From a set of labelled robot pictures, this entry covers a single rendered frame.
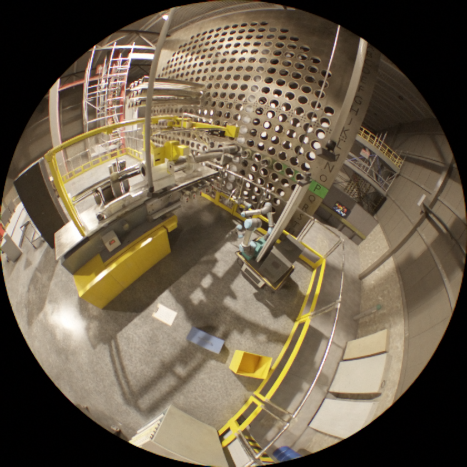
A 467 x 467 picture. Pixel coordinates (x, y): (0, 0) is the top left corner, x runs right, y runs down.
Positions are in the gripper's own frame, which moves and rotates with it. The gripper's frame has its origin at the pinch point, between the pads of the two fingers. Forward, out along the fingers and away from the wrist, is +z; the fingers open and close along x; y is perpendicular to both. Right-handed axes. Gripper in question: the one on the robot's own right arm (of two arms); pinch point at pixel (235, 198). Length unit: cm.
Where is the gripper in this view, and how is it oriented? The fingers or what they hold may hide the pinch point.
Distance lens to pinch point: 254.3
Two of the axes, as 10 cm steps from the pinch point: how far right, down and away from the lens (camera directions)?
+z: -8.0, -5.4, 2.7
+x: 5.2, -8.4, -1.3
